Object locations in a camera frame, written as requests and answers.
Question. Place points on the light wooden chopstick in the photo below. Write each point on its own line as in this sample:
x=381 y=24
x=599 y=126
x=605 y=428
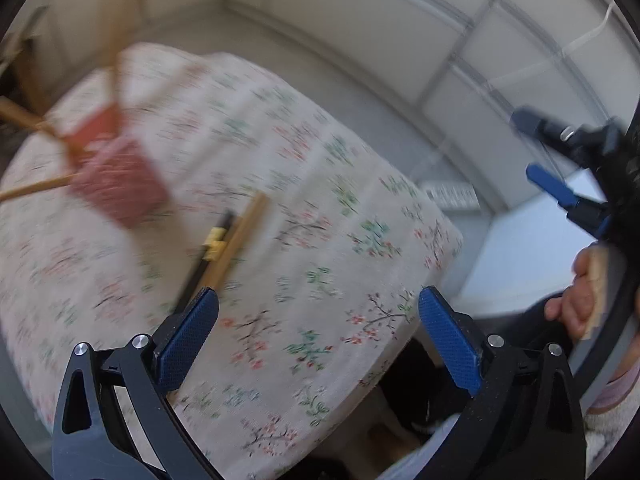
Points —
x=35 y=186
x=20 y=112
x=240 y=237
x=118 y=50

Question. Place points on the floral tablecloth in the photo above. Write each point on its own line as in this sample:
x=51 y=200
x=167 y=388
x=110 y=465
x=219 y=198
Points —
x=300 y=260

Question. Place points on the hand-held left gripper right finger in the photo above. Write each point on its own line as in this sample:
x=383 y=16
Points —
x=450 y=340

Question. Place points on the white power strip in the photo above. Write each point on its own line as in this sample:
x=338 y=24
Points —
x=450 y=195

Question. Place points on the black chopsticks with yellow clip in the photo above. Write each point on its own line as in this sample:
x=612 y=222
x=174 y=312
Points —
x=200 y=270

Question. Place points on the person's right forearm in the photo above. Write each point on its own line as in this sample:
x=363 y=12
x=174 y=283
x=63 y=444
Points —
x=620 y=390

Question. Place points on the person's dark trousers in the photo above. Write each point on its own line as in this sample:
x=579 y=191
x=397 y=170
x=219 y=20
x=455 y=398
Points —
x=415 y=390

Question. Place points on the person's right hand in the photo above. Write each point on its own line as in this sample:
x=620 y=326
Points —
x=575 y=300

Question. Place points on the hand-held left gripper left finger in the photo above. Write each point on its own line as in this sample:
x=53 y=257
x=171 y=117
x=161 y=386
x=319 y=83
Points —
x=187 y=340

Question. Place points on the white drawer base cabinet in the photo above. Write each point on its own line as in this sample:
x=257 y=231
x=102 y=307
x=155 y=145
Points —
x=400 y=35

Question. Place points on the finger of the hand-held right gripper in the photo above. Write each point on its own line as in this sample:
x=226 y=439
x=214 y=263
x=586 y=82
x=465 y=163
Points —
x=527 y=121
x=547 y=182

